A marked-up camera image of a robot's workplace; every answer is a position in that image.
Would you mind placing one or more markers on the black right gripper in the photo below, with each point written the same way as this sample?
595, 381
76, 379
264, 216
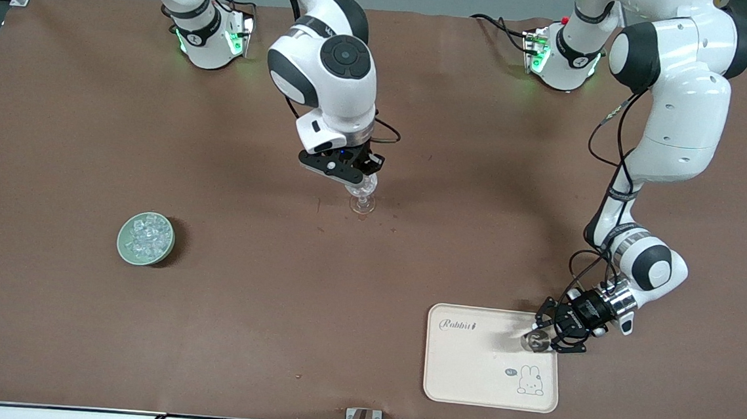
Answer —
368, 161

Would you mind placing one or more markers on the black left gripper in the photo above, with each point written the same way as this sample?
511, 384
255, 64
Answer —
584, 314

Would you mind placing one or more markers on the pile of clear ice cubes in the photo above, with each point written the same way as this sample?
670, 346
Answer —
148, 236

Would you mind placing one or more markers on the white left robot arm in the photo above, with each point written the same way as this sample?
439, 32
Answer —
682, 126

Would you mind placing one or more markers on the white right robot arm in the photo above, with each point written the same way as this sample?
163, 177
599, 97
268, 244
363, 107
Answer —
348, 96

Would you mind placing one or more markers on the clear stemmed wine glass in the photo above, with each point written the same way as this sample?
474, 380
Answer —
362, 202

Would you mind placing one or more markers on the cream tray with rabbit print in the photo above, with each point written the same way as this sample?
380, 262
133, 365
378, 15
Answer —
477, 368

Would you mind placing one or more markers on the brown table mat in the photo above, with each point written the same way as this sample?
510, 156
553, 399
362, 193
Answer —
368, 288

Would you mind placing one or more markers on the green round bowl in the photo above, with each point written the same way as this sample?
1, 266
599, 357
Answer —
122, 244

